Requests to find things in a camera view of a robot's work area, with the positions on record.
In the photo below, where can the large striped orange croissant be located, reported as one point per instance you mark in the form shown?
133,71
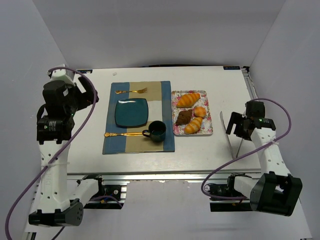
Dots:
188,100

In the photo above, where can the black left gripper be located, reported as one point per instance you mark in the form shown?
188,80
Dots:
83,90

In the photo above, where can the gold fork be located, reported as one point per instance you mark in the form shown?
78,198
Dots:
140,91

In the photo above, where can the small striped orange croissant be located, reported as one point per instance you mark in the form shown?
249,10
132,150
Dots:
193,126

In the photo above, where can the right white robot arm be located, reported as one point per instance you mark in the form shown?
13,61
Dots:
277,191

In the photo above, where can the aluminium table frame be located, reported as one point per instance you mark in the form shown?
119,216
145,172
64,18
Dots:
161,191

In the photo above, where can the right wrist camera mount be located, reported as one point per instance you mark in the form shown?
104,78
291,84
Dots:
255,109

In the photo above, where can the floral serving tray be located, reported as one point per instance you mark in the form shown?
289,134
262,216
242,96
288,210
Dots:
206,128

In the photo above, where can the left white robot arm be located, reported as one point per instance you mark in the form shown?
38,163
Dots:
55,122

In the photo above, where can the dark green mug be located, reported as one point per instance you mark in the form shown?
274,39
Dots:
156,131

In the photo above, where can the brown chocolate croissant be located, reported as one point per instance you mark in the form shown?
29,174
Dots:
184,117

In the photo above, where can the teal square plate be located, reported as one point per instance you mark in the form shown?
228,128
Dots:
131,112

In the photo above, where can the gold knife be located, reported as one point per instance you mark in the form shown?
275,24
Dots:
126,134

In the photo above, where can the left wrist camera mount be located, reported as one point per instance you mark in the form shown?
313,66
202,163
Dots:
62,74

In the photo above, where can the right blue label sticker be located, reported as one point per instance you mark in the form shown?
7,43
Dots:
231,68

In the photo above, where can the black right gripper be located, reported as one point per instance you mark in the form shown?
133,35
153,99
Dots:
240,125

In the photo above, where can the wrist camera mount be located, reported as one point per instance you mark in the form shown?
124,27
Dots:
255,109
62,74

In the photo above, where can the blue beige placemat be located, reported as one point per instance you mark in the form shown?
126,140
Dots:
158,98

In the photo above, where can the small round orange bun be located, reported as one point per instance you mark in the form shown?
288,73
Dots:
200,111

